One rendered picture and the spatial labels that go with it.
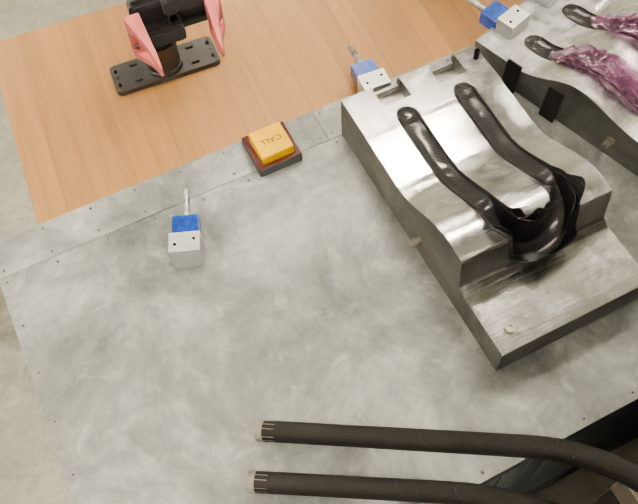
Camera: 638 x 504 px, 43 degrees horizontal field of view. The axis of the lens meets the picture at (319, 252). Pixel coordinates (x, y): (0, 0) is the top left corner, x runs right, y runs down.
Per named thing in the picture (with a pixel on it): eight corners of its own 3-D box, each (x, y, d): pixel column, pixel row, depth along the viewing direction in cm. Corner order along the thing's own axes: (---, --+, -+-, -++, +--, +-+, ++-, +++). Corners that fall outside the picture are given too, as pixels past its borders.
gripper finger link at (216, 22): (237, 27, 96) (212, -24, 100) (180, 46, 95) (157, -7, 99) (243, 66, 102) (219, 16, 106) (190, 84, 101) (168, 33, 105)
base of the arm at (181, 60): (215, 33, 144) (203, 7, 148) (107, 67, 141) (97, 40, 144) (221, 64, 151) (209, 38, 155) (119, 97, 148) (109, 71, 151)
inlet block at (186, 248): (174, 201, 136) (168, 183, 132) (203, 198, 136) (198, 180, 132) (174, 269, 130) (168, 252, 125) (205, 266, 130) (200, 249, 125)
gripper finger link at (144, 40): (196, 40, 95) (173, -12, 100) (138, 59, 94) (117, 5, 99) (205, 78, 101) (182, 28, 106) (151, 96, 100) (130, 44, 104)
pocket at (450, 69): (424, 79, 141) (426, 64, 137) (450, 68, 142) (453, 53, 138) (438, 97, 139) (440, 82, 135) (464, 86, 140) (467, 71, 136)
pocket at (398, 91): (370, 102, 139) (370, 88, 135) (397, 91, 140) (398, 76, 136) (382, 120, 136) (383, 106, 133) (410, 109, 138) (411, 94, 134)
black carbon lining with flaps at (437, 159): (389, 120, 134) (392, 82, 126) (471, 85, 138) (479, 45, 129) (503, 284, 119) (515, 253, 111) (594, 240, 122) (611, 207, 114)
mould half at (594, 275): (341, 133, 142) (340, 82, 130) (467, 80, 147) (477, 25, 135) (495, 371, 120) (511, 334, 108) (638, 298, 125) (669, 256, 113)
